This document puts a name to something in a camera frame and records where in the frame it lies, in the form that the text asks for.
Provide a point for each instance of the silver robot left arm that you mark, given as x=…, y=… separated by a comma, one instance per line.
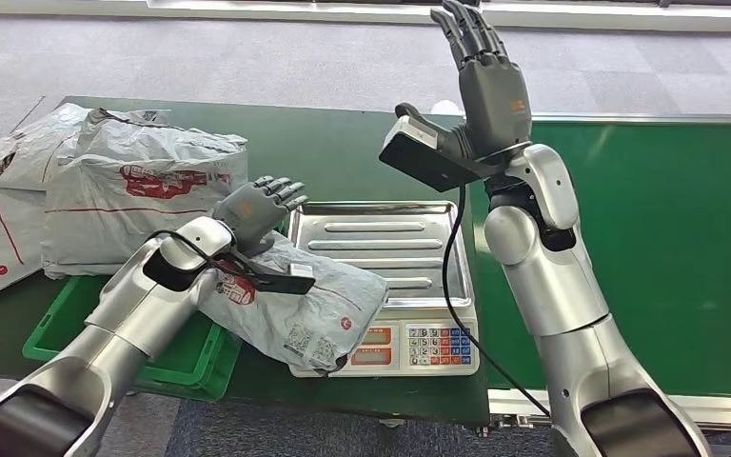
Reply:
x=126, y=315

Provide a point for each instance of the white conveyor roller end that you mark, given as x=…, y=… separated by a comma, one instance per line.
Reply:
x=444, y=107

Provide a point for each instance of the dark green table board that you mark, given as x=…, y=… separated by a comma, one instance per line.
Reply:
x=340, y=151

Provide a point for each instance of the white electronic scale steel pan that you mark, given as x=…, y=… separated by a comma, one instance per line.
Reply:
x=403, y=252

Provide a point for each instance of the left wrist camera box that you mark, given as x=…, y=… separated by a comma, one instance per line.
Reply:
x=277, y=284

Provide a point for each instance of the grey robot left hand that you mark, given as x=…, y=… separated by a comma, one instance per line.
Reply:
x=252, y=214

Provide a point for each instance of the small grey courier bag package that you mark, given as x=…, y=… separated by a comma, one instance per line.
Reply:
x=315, y=315

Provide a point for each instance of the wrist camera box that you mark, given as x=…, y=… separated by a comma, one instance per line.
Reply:
x=277, y=284
x=428, y=164

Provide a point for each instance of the green conveyor belt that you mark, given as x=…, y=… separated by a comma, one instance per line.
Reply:
x=668, y=252

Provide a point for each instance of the thin grey rod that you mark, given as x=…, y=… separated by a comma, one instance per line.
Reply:
x=28, y=113

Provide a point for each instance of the large grey courier bag package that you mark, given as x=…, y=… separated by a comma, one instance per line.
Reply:
x=138, y=233

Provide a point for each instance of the green plastic crate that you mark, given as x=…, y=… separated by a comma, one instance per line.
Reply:
x=182, y=359

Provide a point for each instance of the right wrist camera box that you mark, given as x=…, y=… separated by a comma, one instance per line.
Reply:
x=428, y=164

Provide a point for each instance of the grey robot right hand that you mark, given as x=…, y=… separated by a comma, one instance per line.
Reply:
x=495, y=101

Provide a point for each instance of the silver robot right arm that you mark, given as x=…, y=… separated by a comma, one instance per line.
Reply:
x=561, y=296

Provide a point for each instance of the grey package with black print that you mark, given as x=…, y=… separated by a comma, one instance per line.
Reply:
x=25, y=154

